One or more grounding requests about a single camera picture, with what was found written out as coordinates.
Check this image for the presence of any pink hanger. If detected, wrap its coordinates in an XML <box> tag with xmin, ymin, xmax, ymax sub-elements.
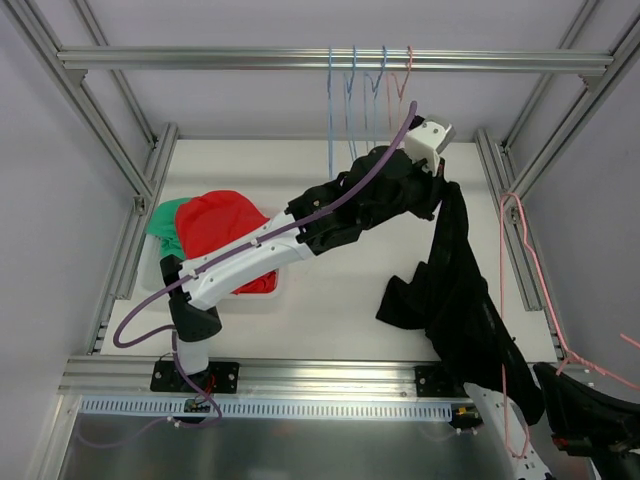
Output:
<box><xmin>499</xmin><ymin>192</ymin><xmax>639</xmax><ymax>458</ymax></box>
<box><xmin>386</xmin><ymin>46</ymin><xmax>414</xmax><ymax>128</ymax></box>

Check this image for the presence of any blue hanger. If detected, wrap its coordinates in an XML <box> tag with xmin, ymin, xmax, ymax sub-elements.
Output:
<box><xmin>363</xmin><ymin>45</ymin><xmax>388</xmax><ymax>149</ymax></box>
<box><xmin>326</xmin><ymin>47</ymin><xmax>334</xmax><ymax>180</ymax></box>
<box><xmin>343</xmin><ymin>46</ymin><xmax>357</xmax><ymax>162</ymax></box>

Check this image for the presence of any black tank top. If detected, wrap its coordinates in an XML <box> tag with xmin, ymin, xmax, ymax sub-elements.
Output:
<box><xmin>376</xmin><ymin>182</ymin><xmax>544</xmax><ymax>425</ymax></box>

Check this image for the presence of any red tank top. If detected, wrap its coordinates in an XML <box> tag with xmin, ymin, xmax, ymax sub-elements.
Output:
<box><xmin>174</xmin><ymin>188</ymin><xmax>279</xmax><ymax>296</ymax></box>

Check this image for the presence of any green tank top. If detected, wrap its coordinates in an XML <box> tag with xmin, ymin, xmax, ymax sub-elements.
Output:
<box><xmin>147</xmin><ymin>197</ymin><xmax>190</xmax><ymax>260</ymax></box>

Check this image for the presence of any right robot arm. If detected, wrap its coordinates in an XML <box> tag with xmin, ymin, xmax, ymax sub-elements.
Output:
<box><xmin>446</xmin><ymin>362</ymin><xmax>639</xmax><ymax>479</ymax></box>

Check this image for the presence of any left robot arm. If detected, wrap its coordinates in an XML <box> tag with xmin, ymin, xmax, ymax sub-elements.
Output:
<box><xmin>161</xmin><ymin>146</ymin><xmax>445</xmax><ymax>391</ymax></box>

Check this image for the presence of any white plastic basket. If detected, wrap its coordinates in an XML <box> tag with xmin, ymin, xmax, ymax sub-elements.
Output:
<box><xmin>136</xmin><ymin>230</ymin><xmax>285</xmax><ymax>300</ymax></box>

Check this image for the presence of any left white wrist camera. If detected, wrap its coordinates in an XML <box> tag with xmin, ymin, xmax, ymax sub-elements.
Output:
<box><xmin>403</xmin><ymin>115</ymin><xmax>456</xmax><ymax>174</ymax></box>

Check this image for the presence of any aluminium hanging rail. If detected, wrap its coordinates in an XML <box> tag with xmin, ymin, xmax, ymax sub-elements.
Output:
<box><xmin>57</xmin><ymin>46</ymin><xmax>613</xmax><ymax>76</ymax></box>

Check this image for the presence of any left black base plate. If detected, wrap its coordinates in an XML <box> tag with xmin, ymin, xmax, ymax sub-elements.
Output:
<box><xmin>149</xmin><ymin>360</ymin><xmax>240</xmax><ymax>394</ymax></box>

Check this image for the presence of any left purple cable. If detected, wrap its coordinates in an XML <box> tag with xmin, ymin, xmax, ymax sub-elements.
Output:
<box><xmin>113</xmin><ymin>100</ymin><xmax>419</xmax><ymax>348</ymax></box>

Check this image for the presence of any white slotted cable duct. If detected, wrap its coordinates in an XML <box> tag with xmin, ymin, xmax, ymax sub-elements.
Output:
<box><xmin>79</xmin><ymin>396</ymin><xmax>453</xmax><ymax>422</ymax></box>

